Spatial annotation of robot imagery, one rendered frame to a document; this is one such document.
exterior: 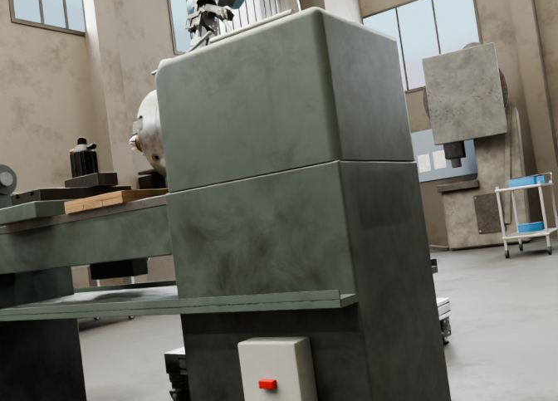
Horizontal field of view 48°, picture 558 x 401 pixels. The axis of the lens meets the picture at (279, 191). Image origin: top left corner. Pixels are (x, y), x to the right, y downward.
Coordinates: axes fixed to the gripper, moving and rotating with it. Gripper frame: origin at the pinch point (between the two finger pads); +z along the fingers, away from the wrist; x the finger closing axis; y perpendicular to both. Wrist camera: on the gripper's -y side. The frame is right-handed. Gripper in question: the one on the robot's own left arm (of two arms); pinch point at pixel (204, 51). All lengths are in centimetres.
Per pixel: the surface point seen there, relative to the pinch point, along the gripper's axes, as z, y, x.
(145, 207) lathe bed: 51, 17, 0
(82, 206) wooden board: 48, 47, 2
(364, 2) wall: -617, 363, -733
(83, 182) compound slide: 30, 72, -13
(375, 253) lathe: 69, -57, -14
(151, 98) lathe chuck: 17.2, 14.0, 7.1
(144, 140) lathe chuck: 31.2, 15.9, 5.9
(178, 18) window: -396, 452, -375
